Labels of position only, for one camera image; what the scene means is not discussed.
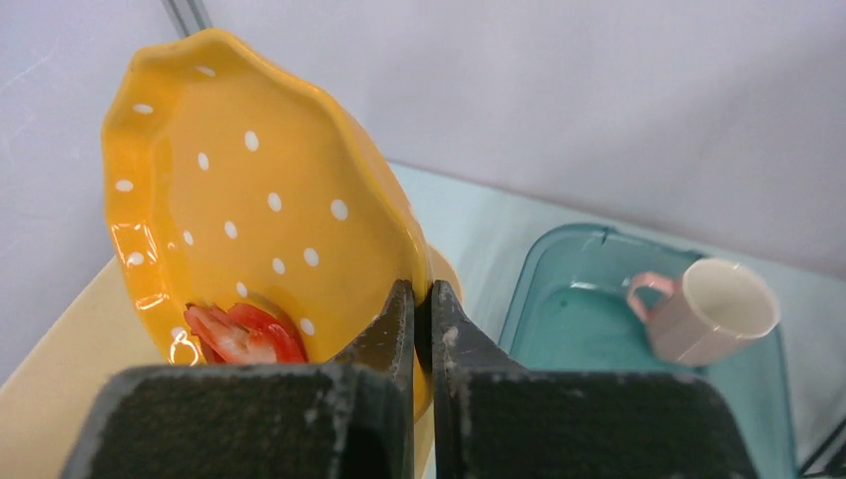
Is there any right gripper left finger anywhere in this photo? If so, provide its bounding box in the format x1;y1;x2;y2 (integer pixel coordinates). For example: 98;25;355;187
62;280;415;478

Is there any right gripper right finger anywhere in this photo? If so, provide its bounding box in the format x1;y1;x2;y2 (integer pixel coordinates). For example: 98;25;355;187
430;280;757;478

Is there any teal transparent plastic tub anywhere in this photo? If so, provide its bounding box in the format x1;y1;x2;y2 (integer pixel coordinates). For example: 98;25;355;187
499;224;798;478

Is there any pink ceramic mug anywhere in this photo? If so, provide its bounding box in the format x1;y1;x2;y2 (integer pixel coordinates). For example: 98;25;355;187
626;257;781;367

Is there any orange polka dot plate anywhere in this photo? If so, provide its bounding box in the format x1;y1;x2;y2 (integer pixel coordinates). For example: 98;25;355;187
101;28;435;424

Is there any red shrimp toy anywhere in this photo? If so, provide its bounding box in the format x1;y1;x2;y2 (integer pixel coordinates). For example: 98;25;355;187
184;303;279;364

